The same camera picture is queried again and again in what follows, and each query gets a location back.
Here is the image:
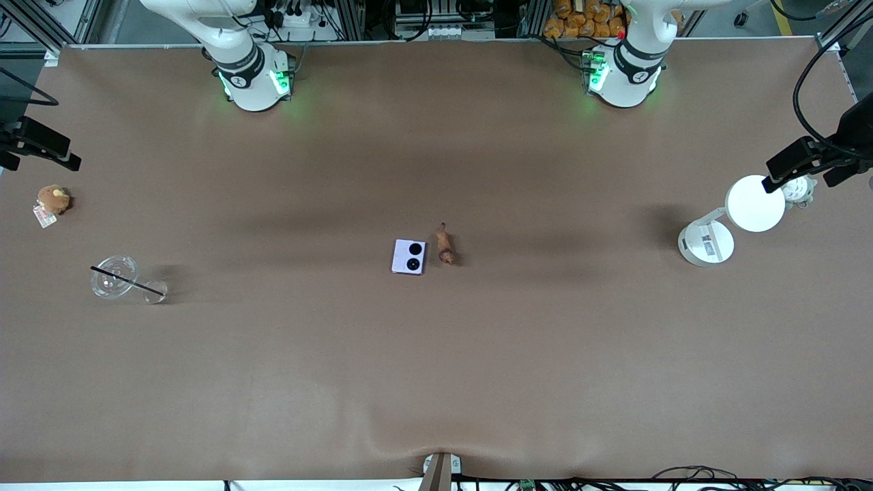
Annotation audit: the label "brown lion statue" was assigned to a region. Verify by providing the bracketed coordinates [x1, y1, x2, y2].
[436, 222, 458, 266]

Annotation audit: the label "white box with black dots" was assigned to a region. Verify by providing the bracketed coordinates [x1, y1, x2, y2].
[391, 239, 428, 276]

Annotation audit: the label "small white figurine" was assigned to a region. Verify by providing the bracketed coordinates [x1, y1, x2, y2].
[781, 175, 818, 209]

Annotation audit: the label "brown plush toy with tag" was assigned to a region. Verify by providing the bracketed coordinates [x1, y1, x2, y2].
[33, 185, 72, 229]

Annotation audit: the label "white desk lamp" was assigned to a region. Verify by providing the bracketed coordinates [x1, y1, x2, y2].
[677, 175, 787, 268]

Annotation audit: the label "clear plastic cup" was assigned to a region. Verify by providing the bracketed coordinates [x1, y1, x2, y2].
[90, 255, 169, 306]

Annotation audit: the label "black drinking straw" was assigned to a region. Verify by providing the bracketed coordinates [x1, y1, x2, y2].
[90, 266, 166, 297]

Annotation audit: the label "power strip with black plugs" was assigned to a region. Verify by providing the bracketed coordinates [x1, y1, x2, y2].
[263, 0, 316, 29]

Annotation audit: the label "brown table cover mat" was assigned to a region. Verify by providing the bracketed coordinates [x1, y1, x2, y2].
[0, 38, 873, 482]

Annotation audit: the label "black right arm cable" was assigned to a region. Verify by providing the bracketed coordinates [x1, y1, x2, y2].
[0, 67, 60, 108]

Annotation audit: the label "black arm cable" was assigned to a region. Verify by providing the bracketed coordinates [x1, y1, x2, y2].
[793, 31, 873, 156]
[0, 67, 60, 108]

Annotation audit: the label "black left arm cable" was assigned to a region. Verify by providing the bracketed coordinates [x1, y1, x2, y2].
[793, 31, 873, 156]

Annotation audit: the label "black floor cables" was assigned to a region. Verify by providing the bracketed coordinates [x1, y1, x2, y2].
[573, 465, 873, 491]

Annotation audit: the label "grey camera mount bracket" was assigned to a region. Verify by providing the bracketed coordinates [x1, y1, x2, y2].
[421, 452, 462, 491]

